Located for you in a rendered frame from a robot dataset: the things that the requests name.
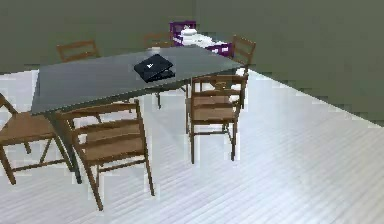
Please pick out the brown wooden chair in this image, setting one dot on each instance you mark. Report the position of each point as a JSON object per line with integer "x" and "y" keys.
{"x": 156, "y": 40}
{"x": 113, "y": 140}
{"x": 213, "y": 108}
{"x": 20, "y": 128}
{"x": 244, "y": 50}
{"x": 77, "y": 50}

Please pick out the purple bed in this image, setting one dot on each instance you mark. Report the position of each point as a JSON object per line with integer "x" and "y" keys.
{"x": 220, "y": 48}

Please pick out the grey dining table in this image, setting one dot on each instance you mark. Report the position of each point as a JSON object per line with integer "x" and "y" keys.
{"x": 100, "y": 80}

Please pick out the white pillow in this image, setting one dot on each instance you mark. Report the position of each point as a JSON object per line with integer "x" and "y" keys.
{"x": 189, "y": 32}

